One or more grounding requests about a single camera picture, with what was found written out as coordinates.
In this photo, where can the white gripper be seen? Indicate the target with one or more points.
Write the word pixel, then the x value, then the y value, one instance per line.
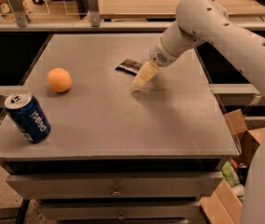
pixel 157 55

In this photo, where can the black rxbar chocolate wrapper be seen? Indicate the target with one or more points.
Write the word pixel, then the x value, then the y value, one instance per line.
pixel 129 66

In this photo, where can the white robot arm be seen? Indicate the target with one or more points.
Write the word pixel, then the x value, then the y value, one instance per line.
pixel 199 21

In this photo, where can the blue pepsi can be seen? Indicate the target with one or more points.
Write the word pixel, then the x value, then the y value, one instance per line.
pixel 26 112

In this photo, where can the wooden desk top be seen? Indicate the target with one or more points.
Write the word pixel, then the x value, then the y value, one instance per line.
pixel 138 8

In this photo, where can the grey drawer cabinet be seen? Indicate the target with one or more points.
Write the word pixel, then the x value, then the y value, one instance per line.
pixel 103 124

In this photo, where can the orange fruit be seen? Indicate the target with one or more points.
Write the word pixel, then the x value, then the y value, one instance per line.
pixel 59 80

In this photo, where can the upper grey drawer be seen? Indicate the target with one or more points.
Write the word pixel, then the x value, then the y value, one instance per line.
pixel 112 185

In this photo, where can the grey drawer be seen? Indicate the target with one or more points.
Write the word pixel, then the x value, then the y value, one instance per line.
pixel 112 185
pixel 119 210

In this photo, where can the green snack bag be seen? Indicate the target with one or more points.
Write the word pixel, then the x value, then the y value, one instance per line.
pixel 230 175

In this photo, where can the cardboard box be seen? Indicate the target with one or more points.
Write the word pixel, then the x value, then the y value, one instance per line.
pixel 224 206

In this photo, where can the lower grey drawer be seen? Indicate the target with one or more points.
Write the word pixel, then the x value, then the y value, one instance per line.
pixel 119 210

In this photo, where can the middle metal bracket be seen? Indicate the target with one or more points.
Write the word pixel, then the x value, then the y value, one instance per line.
pixel 95 18

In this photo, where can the left metal bracket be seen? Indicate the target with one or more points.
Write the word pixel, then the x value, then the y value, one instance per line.
pixel 19 12

